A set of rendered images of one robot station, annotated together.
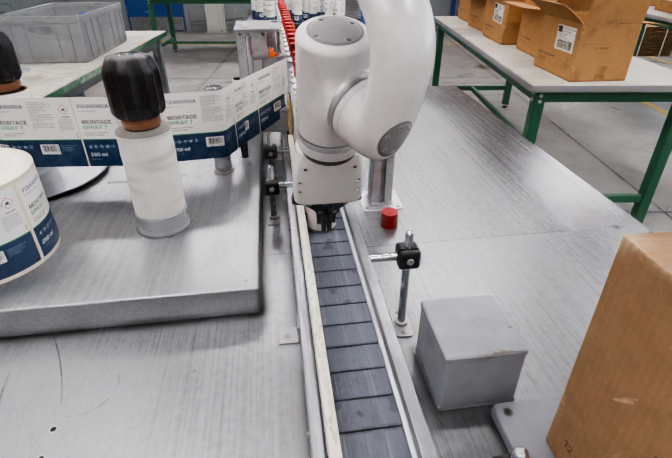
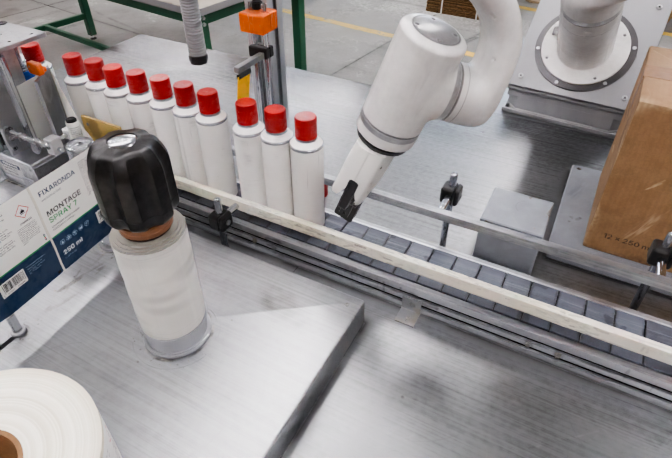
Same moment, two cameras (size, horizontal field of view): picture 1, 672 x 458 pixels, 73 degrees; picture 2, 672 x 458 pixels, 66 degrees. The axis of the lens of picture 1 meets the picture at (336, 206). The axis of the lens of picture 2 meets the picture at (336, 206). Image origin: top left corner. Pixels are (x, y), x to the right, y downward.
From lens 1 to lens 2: 0.62 m
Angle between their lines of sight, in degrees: 45
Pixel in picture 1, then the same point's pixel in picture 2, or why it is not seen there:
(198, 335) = (357, 378)
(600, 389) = (633, 190)
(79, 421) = not seen: outside the picture
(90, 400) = not seen: outside the picture
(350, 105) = (473, 89)
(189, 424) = (461, 420)
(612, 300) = (636, 139)
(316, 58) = (451, 60)
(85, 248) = (148, 422)
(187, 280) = (308, 345)
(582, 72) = not seen: outside the picture
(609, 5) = not seen: outside the picture
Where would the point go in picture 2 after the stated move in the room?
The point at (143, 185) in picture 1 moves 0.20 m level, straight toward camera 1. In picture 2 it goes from (184, 294) to (350, 318)
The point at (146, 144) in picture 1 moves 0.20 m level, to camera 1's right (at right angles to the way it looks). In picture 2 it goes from (183, 242) to (295, 163)
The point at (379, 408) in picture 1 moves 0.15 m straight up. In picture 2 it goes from (541, 293) to (569, 213)
